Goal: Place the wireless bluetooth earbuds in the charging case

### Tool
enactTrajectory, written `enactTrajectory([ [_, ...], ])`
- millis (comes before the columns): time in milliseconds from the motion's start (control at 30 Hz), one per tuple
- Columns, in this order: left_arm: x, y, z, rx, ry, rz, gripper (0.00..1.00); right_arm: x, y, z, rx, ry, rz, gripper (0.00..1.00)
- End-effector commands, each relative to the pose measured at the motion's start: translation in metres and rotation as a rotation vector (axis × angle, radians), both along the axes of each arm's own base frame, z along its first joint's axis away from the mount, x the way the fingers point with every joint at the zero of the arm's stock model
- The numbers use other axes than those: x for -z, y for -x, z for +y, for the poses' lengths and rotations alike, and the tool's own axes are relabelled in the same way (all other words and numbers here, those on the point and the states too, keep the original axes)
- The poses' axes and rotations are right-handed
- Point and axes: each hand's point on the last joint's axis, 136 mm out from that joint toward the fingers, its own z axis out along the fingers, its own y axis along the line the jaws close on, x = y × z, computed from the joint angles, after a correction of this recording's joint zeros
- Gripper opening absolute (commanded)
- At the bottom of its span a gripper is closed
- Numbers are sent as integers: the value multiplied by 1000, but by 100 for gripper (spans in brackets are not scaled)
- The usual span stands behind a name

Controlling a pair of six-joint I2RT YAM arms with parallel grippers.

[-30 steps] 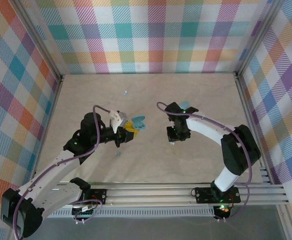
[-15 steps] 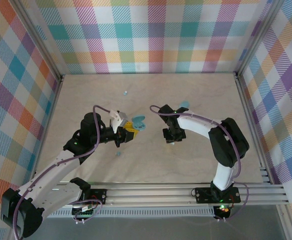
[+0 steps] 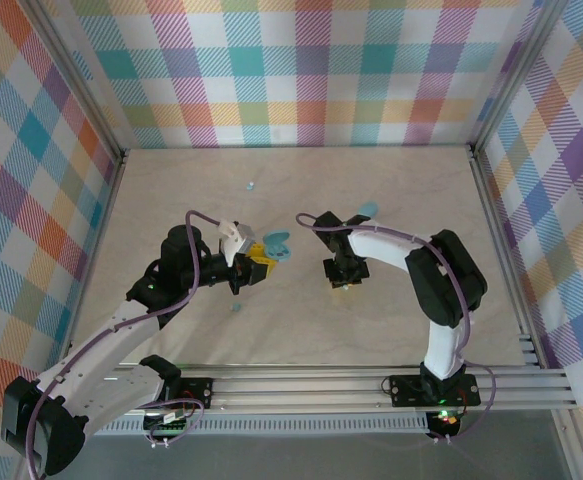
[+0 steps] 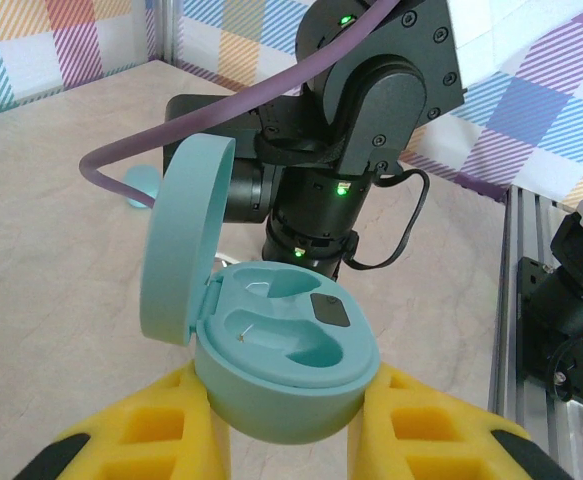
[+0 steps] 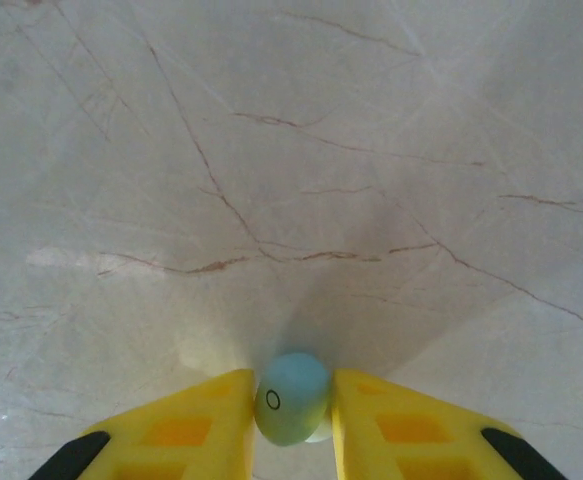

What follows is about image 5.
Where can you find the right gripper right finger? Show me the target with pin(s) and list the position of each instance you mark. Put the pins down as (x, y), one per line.
(421, 430)

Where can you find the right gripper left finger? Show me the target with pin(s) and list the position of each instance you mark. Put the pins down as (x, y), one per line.
(181, 425)

